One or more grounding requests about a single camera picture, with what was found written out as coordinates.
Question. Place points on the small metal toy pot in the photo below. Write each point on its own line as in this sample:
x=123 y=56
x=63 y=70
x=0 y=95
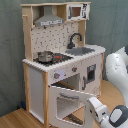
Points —
x=45 y=56

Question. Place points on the white toy oven door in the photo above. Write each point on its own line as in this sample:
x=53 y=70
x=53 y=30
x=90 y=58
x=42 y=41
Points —
x=63 y=102

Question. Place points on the wooden toy kitchen playset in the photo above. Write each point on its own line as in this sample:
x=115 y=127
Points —
x=55 y=38

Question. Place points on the black toy stovetop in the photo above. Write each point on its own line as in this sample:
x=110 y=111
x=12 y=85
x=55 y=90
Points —
x=57 y=58

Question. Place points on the right red stove knob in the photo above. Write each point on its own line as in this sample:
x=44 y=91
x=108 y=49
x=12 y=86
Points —
x=74 y=69

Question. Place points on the red stove knob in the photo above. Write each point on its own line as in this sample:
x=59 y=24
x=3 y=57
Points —
x=56 y=75
x=74 y=69

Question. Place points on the left red stove knob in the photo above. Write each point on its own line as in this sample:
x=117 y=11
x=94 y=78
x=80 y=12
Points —
x=56 y=75

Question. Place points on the grey toy sink basin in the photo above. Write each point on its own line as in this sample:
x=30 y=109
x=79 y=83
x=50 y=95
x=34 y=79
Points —
x=79 y=51

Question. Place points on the black toy faucet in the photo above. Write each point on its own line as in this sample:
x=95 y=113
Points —
x=73 y=40

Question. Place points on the grey toy ice dispenser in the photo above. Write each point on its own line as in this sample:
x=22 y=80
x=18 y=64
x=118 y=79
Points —
x=91 y=73

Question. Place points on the white toy microwave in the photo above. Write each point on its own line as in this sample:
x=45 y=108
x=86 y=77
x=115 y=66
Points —
x=78 y=11

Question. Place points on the grey cabinet door handle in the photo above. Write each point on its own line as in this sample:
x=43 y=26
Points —
x=84 y=83

